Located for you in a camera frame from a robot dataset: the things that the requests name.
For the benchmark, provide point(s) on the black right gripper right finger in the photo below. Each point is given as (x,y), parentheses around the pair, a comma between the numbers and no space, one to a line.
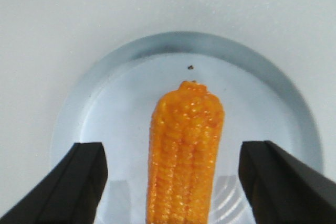
(281,188)

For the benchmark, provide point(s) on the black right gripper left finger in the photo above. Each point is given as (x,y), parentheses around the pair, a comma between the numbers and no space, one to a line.
(70,193)

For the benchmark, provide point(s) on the light blue round plate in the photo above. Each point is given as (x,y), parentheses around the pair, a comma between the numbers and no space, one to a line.
(113,103)

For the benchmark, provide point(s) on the orange toy corn cob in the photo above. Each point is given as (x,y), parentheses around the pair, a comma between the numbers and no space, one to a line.
(185,132)

